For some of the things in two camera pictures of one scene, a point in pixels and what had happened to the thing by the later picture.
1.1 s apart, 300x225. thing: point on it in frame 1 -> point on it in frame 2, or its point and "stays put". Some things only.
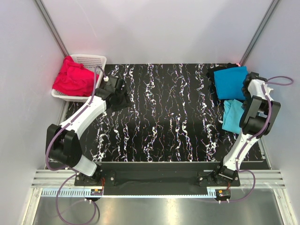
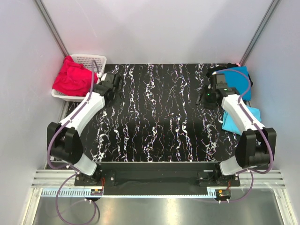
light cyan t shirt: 233,114 stays put
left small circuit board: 96,192 stays put
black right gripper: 245,104 -> 203,102
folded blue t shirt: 229,83 stays put
